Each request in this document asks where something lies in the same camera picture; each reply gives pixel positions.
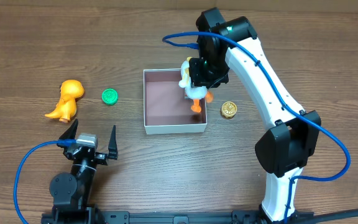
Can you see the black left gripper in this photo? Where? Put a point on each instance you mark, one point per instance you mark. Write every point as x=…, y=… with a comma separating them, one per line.
x=96, y=156

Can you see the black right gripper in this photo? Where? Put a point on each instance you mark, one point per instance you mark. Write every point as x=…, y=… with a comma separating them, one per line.
x=209, y=78

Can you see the white duck toy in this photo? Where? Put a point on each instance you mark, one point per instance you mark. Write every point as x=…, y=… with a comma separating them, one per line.
x=195, y=93

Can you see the white cardboard box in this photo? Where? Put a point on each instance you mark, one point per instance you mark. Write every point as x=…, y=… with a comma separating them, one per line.
x=166, y=110

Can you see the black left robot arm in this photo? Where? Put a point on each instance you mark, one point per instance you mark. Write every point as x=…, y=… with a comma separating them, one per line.
x=71, y=190

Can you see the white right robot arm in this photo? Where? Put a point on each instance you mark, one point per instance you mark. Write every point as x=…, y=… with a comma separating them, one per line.
x=288, y=142

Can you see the yellow round disc toy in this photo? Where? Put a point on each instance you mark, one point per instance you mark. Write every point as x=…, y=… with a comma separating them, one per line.
x=229, y=109

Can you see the green round disc toy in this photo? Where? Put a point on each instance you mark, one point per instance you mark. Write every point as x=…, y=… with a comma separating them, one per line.
x=110, y=96

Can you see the orange dinosaur toy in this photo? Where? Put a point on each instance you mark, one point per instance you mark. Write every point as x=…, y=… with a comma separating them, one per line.
x=66, y=108

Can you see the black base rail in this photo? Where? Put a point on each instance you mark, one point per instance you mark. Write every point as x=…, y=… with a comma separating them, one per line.
x=124, y=217

